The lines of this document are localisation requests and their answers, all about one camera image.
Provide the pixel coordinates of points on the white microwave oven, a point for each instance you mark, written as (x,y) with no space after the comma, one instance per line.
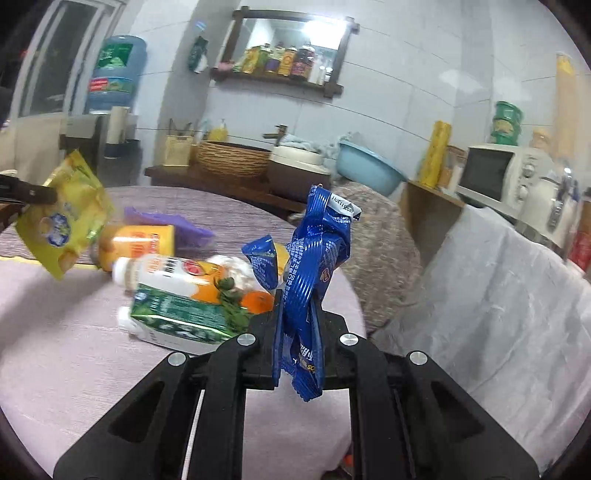
(489,177)

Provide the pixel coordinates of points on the beige rolled mat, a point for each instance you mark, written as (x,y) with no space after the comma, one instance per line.
(565,101)

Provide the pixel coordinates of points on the orange tangerine peel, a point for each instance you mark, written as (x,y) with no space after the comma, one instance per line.
(256,302)

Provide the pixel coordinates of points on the white bottle with orange label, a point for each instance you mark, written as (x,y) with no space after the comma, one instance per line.
(157,274)

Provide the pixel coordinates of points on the brown patterned cloth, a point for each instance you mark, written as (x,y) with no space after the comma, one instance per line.
(383,249)

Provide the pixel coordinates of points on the green drink carton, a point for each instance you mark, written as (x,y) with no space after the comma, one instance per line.
(180,318)

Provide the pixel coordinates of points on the clear crumpled plastic wrapper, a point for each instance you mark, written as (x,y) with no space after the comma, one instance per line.
(235,270)

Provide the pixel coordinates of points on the window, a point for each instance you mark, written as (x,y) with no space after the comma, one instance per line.
(55,60)

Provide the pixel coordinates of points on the beige utensil holder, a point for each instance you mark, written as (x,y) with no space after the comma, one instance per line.
(178,150)

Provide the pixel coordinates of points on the red can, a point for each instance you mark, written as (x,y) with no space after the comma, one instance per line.
(581,253)

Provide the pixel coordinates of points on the blue snack wrapper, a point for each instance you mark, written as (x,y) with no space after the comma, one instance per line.
(309,267)

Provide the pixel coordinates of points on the grey rag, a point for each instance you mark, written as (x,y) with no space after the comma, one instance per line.
(309,145)

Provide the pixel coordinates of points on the yellow dish soap bottle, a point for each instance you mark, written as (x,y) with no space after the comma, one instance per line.
(218,133)

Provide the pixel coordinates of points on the green hanging packet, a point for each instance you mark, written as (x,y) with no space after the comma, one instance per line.
(199,54)

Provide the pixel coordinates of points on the white electric water boiler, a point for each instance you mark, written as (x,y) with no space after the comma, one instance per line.
(551,203)

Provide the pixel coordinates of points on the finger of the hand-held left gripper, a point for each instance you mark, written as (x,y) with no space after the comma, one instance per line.
(33,194)

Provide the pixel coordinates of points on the bronze faucet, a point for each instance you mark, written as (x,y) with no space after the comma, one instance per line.
(277,134)

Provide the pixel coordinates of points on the wood framed mirror with shelf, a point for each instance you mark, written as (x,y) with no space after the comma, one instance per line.
(295,32)

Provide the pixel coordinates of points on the white cover cloth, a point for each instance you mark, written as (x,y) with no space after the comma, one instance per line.
(485,314)

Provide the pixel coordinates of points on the dark wooden counter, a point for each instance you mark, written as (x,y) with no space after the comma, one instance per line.
(207,182)

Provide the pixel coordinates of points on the row of bottles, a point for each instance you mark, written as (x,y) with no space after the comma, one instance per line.
(286,62)

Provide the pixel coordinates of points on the beige jar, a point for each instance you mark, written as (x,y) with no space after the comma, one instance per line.
(541,139)

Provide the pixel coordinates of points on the orange juice bottle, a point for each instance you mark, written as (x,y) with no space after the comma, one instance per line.
(138,242)

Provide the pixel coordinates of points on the stack of paper cups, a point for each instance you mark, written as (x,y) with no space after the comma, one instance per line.
(118,124)

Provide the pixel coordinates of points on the light blue plastic basin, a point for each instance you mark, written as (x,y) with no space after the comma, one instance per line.
(369,166)

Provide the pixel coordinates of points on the purple plastic bag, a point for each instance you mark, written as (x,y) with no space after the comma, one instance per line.
(190,235)

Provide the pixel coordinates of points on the green leafy scraps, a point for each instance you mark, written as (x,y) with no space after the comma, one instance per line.
(233,305)

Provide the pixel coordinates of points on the green cup noodle stack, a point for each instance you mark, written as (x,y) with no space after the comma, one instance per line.
(507,123)

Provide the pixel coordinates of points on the light wooden cabinet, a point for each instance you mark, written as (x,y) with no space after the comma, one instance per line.
(429,217)

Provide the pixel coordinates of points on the wicker basket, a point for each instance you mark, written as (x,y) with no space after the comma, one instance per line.
(231,159)

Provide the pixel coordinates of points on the water dispenser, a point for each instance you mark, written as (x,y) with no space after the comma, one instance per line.
(83,138)

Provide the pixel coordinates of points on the blue water jug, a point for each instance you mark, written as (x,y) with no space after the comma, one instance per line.
(115,74)

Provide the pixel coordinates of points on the yellow snack bag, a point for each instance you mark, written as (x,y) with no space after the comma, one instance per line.
(69,217)

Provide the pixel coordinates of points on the yellow tall packet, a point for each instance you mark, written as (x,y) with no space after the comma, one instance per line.
(434,154)

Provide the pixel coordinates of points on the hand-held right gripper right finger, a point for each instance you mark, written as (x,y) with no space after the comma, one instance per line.
(333,351)

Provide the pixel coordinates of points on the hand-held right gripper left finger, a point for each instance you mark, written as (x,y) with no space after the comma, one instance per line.
(263,344)

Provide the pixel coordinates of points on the brown and white sink bowl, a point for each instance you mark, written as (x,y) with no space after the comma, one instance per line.
(295,175)

